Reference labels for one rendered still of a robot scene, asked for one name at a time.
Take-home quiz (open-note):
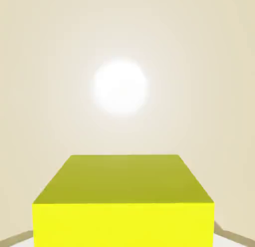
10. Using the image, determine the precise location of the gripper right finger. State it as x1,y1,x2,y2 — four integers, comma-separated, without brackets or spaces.
214,221,255,247

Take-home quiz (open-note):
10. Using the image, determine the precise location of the small yellow cube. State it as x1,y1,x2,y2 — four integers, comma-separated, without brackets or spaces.
31,154,215,247

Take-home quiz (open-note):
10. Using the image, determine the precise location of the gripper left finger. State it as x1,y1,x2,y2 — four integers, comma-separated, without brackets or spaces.
0,230,34,247

